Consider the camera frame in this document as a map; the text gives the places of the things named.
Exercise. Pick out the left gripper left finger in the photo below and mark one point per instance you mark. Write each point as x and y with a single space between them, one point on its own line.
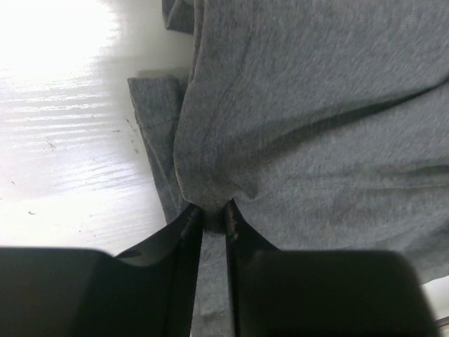
147 290

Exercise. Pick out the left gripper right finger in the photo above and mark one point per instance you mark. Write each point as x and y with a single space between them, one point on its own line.
273 292

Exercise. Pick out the grey shorts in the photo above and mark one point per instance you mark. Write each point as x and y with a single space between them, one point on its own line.
325 121

